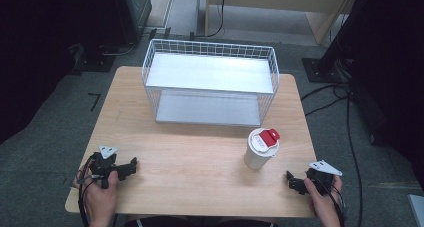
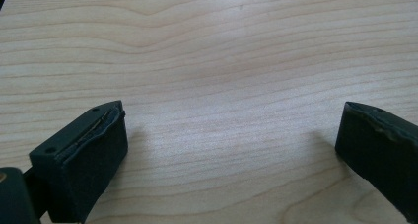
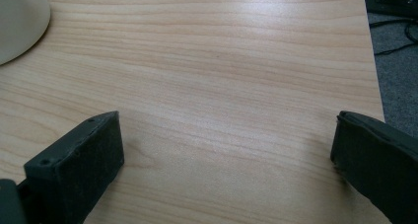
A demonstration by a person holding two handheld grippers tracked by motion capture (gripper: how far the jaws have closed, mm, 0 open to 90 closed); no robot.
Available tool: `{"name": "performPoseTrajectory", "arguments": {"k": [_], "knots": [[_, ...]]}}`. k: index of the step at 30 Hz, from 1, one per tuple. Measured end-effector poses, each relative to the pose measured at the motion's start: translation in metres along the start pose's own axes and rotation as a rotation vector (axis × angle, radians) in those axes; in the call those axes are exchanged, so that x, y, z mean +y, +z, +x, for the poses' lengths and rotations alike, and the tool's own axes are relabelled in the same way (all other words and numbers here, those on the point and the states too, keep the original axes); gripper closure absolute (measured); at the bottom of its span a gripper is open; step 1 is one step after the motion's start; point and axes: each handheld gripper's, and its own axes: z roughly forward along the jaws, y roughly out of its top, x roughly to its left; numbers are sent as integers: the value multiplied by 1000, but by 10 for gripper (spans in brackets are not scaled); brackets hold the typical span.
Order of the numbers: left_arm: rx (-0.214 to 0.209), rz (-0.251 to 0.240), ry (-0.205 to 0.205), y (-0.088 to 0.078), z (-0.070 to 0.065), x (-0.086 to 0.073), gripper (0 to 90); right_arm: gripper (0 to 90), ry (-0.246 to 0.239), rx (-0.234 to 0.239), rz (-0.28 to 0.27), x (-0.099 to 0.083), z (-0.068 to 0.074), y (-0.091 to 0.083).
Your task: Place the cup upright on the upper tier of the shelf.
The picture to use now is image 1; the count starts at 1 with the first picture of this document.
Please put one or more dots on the black metal stand base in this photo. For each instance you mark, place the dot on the black metal stand base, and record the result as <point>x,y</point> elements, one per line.
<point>95,62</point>
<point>320,70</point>

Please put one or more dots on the person's left hand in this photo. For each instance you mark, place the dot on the person's left hand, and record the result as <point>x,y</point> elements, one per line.
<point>98,200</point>

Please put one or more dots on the white flat panel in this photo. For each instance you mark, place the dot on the white flat panel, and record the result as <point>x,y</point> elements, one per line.
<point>417,210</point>

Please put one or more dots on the dark equipment cabinet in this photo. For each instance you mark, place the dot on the dark equipment cabinet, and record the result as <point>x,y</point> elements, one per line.
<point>135,10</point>

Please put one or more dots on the person's right hand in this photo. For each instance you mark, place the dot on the person's right hand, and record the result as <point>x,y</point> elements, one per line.
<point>321,203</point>

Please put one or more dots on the white cup with red lid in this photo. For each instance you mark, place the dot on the white cup with red lid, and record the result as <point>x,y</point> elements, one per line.
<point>260,150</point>

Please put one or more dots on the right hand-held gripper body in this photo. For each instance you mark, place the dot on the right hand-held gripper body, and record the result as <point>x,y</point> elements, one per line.
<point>320,177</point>

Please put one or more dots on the dark curtain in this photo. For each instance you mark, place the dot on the dark curtain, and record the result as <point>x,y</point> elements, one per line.
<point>393,70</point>
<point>30,53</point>

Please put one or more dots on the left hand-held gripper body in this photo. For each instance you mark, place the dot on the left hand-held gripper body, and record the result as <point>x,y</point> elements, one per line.
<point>101,165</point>

